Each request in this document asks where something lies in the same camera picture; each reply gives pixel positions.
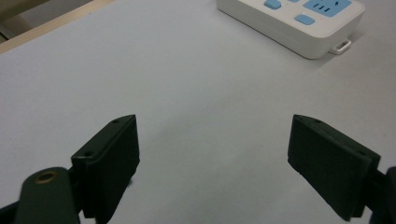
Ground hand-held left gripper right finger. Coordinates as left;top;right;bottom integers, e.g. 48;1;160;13
287;114;381;222

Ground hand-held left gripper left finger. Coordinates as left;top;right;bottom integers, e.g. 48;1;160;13
70;114;141;224

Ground white power strip blue sockets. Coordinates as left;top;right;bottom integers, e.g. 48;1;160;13
216;0;366;60

